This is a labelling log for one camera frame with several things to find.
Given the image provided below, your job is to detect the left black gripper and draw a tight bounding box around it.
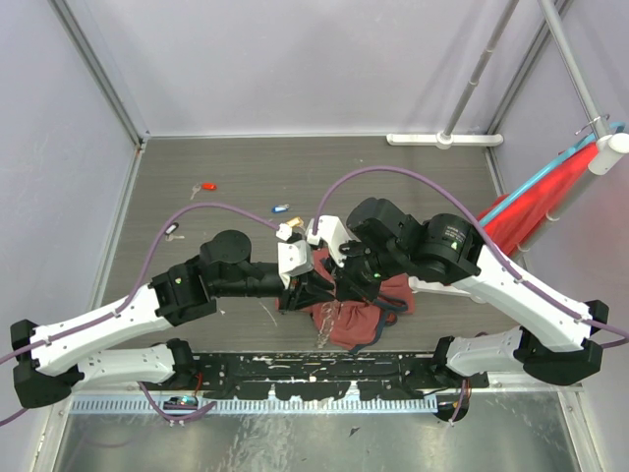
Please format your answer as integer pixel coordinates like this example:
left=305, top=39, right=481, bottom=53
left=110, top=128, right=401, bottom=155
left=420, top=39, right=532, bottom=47
left=216, top=264, right=337, bottom=316

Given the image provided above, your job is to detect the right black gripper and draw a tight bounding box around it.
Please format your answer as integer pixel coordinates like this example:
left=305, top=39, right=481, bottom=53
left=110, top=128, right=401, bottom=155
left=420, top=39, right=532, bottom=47
left=323, top=236, right=407, bottom=305

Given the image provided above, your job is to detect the key with yellow tag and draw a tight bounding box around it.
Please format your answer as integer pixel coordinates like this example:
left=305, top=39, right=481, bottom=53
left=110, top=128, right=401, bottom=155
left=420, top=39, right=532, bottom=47
left=287, top=217, right=304, bottom=228

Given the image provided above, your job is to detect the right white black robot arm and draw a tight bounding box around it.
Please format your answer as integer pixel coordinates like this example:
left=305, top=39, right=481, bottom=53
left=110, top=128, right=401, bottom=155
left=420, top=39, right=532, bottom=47
left=328, top=198, right=608, bottom=387

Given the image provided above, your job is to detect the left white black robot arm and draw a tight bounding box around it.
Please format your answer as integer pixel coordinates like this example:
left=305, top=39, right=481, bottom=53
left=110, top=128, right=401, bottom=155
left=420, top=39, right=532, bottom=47
left=11, top=230, right=334, bottom=409

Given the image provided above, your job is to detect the dark red shirt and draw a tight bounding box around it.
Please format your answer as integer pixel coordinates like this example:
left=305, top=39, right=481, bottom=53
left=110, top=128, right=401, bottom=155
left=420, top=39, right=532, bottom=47
left=298, top=274, right=415, bottom=352

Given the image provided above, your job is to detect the key with blue tag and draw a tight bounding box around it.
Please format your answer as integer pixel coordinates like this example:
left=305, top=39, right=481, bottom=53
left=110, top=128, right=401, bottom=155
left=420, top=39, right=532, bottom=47
left=271, top=205, right=290, bottom=214

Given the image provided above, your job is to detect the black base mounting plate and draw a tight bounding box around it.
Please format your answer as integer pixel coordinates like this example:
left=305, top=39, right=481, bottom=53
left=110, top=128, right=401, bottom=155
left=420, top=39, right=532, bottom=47
left=146, top=352, right=462, bottom=401

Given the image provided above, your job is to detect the red cloth on hanger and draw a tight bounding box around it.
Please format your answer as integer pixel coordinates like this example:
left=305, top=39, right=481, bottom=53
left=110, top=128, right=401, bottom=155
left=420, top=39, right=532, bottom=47
left=478, top=143, right=598, bottom=259

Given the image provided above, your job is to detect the teal clothes hanger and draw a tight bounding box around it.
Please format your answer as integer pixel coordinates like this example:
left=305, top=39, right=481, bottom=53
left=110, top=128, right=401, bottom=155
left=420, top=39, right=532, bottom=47
left=480, top=122, right=628, bottom=226

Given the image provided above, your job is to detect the white grey clothes rack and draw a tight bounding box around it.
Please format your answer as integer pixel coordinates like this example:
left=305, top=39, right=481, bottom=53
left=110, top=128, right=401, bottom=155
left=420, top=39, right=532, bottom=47
left=388, top=1, right=628, bottom=298

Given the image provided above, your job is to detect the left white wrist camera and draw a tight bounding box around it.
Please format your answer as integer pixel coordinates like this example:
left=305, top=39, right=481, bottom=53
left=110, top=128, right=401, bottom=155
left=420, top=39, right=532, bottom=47
left=276, top=223, right=315, bottom=289

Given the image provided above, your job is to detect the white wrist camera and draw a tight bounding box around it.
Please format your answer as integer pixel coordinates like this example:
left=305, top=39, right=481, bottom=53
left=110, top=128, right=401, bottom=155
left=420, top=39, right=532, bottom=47
left=276, top=223, right=315, bottom=289
left=306, top=215, right=353, bottom=267

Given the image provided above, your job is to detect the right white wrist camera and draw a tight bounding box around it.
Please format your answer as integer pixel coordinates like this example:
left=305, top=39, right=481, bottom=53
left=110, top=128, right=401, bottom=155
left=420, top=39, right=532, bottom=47
left=306, top=215, right=353, bottom=267

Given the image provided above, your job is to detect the slotted cable duct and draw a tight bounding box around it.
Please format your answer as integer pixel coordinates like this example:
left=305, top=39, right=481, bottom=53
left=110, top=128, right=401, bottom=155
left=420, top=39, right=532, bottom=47
left=70, top=394, right=438, bottom=415

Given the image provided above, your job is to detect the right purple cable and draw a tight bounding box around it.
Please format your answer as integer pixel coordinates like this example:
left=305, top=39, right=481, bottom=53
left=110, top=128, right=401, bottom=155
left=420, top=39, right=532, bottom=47
left=316, top=165, right=629, bottom=348

